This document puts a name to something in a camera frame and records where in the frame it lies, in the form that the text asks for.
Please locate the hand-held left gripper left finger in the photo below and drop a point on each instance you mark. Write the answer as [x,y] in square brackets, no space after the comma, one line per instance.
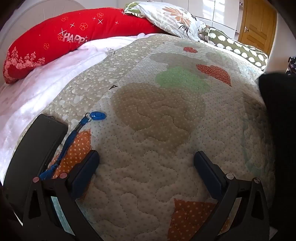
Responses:
[86,168]

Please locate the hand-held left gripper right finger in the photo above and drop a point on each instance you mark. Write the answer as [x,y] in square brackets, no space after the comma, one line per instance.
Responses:
[207,172]

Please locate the black pants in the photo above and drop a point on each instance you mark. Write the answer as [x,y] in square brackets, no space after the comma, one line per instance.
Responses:
[278,129]

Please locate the black smartphone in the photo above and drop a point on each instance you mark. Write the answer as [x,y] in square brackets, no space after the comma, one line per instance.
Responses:
[34,160]

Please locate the quilted patchwork bedspread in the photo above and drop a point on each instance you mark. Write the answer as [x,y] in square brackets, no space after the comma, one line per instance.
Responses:
[161,120]

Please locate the white blanket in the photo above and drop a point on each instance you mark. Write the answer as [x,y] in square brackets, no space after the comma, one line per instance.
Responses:
[39,88]

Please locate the green white-patterned pillow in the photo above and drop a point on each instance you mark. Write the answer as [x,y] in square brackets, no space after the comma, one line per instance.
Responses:
[233,45]

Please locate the dark hanging clothes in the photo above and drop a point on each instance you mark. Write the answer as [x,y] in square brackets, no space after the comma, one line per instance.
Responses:
[291,63]

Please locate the long red pillow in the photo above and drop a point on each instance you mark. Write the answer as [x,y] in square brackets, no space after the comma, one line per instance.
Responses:
[76,27]

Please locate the wooden door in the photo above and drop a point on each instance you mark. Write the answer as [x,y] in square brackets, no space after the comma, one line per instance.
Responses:
[257,23]

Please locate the white floral pillow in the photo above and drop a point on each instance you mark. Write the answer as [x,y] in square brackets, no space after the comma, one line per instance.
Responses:
[171,18]

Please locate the white glossy wardrobe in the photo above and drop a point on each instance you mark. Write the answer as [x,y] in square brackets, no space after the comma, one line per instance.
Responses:
[215,11]

